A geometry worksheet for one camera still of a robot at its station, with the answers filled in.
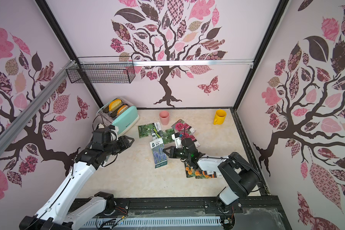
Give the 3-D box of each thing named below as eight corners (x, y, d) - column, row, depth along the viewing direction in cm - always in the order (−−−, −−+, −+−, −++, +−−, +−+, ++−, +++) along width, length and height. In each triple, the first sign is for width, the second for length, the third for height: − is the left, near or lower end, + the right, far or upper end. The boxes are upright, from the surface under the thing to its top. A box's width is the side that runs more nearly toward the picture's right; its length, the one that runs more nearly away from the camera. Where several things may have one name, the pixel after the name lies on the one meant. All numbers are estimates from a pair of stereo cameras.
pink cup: (160, 125, 111) (158, 117, 104) (160, 118, 115) (159, 110, 108) (169, 125, 111) (168, 117, 104) (169, 118, 115) (169, 110, 108)
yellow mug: (213, 125, 110) (216, 118, 104) (211, 116, 116) (213, 109, 110) (224, 125, 110) (227, 118, 104) (222, 116, 116) (225, 109, 110)
